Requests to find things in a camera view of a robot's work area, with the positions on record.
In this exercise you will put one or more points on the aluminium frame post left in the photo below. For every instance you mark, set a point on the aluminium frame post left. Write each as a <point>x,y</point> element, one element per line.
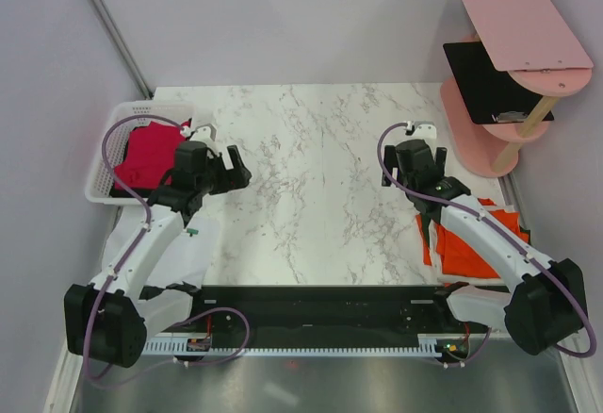
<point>110,27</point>

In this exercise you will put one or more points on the white folded cloth under stack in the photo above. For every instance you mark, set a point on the white folded cloth under stack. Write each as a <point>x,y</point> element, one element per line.
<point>471,283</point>

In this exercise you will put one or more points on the black clipboard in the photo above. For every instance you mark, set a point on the black clipboard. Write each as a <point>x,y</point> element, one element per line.
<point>490,96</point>

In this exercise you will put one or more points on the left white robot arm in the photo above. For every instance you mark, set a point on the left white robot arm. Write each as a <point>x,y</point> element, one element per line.
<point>107,320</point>

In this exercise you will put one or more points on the orange folded t shirt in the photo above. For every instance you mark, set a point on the orange folded t shirt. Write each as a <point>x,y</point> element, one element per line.
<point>451,257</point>

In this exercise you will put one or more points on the pink clipboard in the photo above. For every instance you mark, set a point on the pink clipboard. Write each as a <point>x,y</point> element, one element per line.
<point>527,35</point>

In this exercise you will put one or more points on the black t shirt in basket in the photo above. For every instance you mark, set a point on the black t shirt in basket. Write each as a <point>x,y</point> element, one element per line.
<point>133,170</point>

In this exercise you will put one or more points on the white plastic laundry basket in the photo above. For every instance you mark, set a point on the white plastic laundry basket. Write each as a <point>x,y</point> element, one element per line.
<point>100,183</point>

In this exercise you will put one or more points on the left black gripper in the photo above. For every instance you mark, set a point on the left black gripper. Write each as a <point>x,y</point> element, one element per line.
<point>231,179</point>

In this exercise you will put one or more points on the white slotted cable duct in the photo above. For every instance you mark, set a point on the white slotted cable duct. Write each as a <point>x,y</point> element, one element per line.
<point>187,345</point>

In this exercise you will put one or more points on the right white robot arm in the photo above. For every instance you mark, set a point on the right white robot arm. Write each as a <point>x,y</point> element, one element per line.
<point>544,301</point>

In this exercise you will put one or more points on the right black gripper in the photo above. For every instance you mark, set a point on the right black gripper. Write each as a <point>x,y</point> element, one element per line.
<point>389,158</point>

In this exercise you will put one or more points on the red t shirt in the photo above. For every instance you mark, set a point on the red t shirt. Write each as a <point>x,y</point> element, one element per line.
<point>148,155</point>

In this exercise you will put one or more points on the green t shirt under orange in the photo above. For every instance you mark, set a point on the green t shirt under orange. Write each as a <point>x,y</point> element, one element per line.
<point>428,230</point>

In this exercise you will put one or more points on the white paper sheet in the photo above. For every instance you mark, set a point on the white paper sheet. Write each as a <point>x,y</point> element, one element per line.
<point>187,258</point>

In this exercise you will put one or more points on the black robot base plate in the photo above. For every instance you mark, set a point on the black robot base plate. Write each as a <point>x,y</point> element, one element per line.
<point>322,316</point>

